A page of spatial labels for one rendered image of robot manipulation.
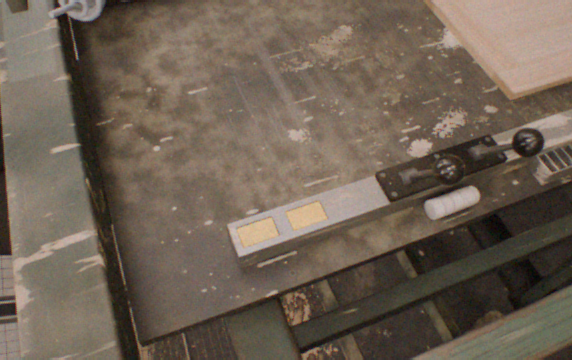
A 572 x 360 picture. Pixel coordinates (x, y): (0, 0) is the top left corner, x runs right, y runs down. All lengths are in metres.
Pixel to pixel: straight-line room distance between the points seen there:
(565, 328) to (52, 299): 0.59
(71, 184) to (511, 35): 0.82
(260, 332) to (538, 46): 0.73
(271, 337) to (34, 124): 0.43
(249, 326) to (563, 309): 0.39
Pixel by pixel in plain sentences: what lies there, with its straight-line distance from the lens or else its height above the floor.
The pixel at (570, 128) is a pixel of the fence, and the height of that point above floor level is 1.23.
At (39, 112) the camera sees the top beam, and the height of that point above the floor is 1.90.
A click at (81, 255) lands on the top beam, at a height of 1.88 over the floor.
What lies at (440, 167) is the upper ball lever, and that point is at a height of 1.55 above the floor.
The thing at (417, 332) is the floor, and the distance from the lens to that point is 2.53.
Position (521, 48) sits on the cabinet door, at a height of 1.16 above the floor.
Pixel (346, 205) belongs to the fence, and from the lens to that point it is 0.63.
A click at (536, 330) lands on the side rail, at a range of 0.64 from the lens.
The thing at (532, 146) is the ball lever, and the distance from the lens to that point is 0.63.
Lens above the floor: 2.03
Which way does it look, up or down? 40 degrees down
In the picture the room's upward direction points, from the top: 87 degrees counter-clockwise
